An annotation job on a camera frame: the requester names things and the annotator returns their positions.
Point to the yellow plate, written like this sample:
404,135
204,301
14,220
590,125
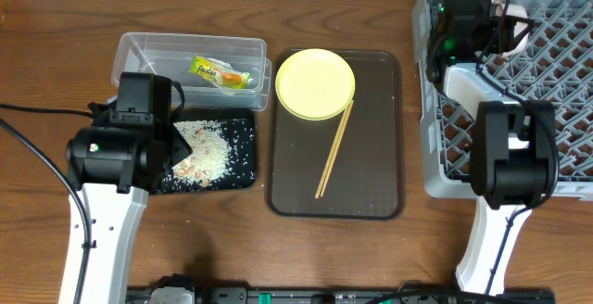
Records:
315,84

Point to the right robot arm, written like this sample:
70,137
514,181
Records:
514,162

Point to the left wooden chopstick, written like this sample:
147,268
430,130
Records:
332,155

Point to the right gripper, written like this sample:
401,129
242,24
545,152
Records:
502,38

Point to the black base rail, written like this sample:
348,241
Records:
179,288

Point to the clear plastic waste bin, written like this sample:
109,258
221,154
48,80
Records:
171,55

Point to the brown plastic serving tray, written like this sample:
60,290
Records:
367,180

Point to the right wooden chopstick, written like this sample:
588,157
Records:
338,151

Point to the rice food waste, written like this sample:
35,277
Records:
209,160

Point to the grey dishwasher rack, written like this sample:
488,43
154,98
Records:
556,66

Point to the white bowl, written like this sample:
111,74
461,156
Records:
517,29

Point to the wooden chopstick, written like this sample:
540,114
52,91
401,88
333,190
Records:
332,155
338,151

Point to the green snack wrapper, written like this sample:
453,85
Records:
202,67

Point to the black waste tray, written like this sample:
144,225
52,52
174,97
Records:
240,132

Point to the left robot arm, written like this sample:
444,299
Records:
113,165

